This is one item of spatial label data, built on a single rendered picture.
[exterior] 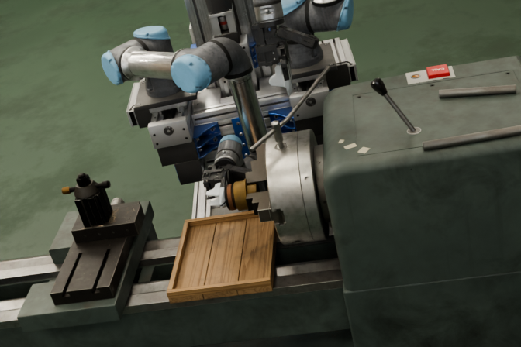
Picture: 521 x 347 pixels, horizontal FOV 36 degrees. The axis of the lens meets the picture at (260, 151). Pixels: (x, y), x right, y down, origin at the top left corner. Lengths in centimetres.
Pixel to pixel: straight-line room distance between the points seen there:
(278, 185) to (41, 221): 280
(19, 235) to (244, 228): 239
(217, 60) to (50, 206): 264
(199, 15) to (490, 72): 111
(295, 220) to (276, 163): 16
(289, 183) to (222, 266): 39
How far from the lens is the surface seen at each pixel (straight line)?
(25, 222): 481
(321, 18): 271
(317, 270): 232
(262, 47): 218
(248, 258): 238
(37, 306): 243
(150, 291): 243
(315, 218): 214
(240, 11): 292
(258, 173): 227
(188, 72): 237
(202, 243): 250
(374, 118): 218
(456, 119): 212
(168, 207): 445
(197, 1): 292
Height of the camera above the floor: 228
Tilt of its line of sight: 29 degrees down
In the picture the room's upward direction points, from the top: 14 degrees counter-clockwise
